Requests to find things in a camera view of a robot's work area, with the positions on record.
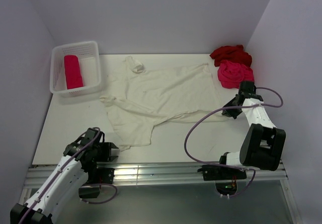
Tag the rolled pink t shirt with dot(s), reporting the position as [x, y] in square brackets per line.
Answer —
[73, 74]

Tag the aluminium rail frame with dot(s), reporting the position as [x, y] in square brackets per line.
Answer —
[159, 174]

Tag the white t shirt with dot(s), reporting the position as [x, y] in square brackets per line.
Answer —
[136, 99]

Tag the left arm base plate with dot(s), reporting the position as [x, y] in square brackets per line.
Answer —
[92, 188]

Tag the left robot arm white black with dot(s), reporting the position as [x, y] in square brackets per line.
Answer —
[76, 173]

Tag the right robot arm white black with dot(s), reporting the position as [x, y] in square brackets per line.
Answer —
[264, 142]

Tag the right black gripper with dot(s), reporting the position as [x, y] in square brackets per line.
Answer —
[230, 113]

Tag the dark red t shirt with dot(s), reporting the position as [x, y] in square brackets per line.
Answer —
[235, 54]

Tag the white plastic basket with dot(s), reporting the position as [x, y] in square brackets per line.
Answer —
[88, 56]

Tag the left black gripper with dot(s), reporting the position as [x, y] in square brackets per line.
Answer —
[106, 156]

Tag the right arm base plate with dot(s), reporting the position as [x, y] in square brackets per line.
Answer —
[213, 173]

